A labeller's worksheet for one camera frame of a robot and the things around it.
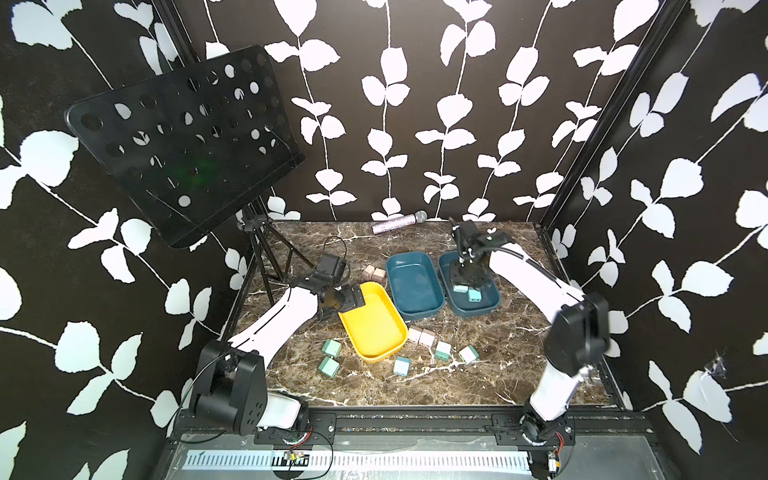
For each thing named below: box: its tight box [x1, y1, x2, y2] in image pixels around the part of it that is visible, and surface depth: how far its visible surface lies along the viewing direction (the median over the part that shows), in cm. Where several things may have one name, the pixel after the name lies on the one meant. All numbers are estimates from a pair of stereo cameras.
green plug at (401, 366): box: [393, 356, 411, 377], surface depth 85 cm
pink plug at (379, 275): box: [372, 268, 387, 284], surface depth 104 cm
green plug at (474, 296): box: [468, 290, 482, 303], surface depth 100 cm
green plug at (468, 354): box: [458, 345, 479, 365], surface depth 87 cm
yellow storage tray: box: [338, 282, 409, 362], surface depth 95 cm
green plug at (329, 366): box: [318, 356, 341, 378], surface depth 84 cm
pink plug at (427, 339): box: [419, 331, 435, 347], surface depth 90 cm
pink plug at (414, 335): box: [408, 328, 423, 344], surface depth 90 cm
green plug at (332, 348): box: [322, 339, 342, 358], surface depth 88 cm
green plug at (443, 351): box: [434, 341, 451, 362], surface depth 88 cm
